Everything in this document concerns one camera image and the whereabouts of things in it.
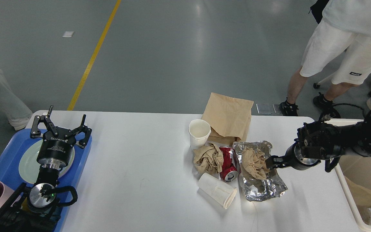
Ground light green plate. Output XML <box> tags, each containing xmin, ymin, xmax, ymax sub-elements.
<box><xmin>18</xmin><ymin>140</ymin><xmax>75</xmax><ymax>185</ymax></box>

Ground crushed red soda can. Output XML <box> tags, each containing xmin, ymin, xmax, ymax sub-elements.
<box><xmin>219</xmin><ymin>147</ymin><xmax>238</xmax><ymax>183</ymax></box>

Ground upright white paper cup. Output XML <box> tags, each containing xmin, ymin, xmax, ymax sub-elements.
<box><xmin>189</xmin><ymin>119</ymin><xmax>211</xmax><ymax>149</ymax></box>

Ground brown paper bag front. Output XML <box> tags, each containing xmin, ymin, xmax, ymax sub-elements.
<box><xmin>344</xmin><ymin>176</ymin><xmax>371</xmax><ymax>208</ymax></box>

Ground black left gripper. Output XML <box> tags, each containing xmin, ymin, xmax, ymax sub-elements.
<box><xmin>29</xmin><ymin>105</ymin><xmax>92</xmax><ymax>169</ymax></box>

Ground brown paper bag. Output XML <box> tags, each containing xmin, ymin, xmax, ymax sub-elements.
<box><xmin>344</xmin><ymin>176</ymin><xmax>371</xmax><ymax>208</ymax></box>
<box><xmin>201</xmin><ymin>92</ymin><xmax>254</xmax><ymax>146</ymax></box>

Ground metal floor plate right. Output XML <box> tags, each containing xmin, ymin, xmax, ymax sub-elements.
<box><xmin>272</xmin><ymin>104</ymin><xmax>283</xmax><ymax>115</ymax></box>

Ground brown napkin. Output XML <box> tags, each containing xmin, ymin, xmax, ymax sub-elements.
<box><xmin>193</xmin><ymin>143</ymin><xmax>224</xmax><ymax>175</ymax></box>
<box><xmin>242</xmin><ymin>147</ymin><xmax>270</xmax><ymax>180</ymax></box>

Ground aluminium foil tray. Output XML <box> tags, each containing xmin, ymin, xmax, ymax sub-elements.
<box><xmin>232</xmin><ymin>141</ymin><xmax>288</xmax><ymax>202</ymax></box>

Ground beige plastic bin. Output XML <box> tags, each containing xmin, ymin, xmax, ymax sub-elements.
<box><xmin>316</xmin><ymin>118</ymin><xmax>371</xmax><ymax>232</ymax></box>

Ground dark green mug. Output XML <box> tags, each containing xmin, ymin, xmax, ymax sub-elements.
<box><xmin>20</xmin><ymin>196</ymin><xmax>30</xmax><ymax>212</ymax></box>

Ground metal floor plate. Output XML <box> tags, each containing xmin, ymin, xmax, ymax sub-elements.
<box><xmin>272</xmin><ymin>104</ymin><xmax>283</xmax><ymax>115</ymax></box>
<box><xmin>256</xmin><ymin>104</ymin><xmax>272</xmax><ymax>115</ymax></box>

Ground yellow plate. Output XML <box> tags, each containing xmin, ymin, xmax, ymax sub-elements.
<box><xmin>59</xmin><ymin>154</ymin><xmax>75</xmax><ymax>178</ymax></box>

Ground person in white shirt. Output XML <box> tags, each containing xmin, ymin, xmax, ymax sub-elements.
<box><xmin>279</xmin><ymin>0</ymin><xmax>371</xmax><ymax>116</ymax></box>

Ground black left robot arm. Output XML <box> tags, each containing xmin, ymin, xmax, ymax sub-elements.
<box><xmin>0</xmin><ymin>106</ymin><xmax>92</xmax><ymax>232</ymax></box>

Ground lying white paper cup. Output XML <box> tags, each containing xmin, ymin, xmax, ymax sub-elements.
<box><xmin>197</xmin><ymin>173</ymin><xmax>237</xmax><ymax>209</ymax></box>

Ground white office chair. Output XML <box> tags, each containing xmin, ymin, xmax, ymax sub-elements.
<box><xmin>313</xmin><ymin>72</ymin><xmax>335</xmax><ymax>89</ymax></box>

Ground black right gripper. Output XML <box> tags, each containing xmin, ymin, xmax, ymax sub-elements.
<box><xmin>265</xmin><ymin>142</ymin><xmax>320</xmax><ymax>170</ymax></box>

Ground metal floor plate left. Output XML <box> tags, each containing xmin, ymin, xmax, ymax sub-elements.
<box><xmin>256</xmin><ymin>104</ymin><xmax>272</xmax><ymax>115</ymax></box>

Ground person in grey trousers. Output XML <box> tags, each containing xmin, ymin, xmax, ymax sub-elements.
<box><xmin>0</xmin><ymin>70</ymin><xmax>33</xmax><ymax>131</ymax></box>

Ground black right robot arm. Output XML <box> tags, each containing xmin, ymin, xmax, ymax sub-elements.
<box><xmin>265</xmin><ymin>110</ymin><xmax>371</xmax><ymax>173</ymax></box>

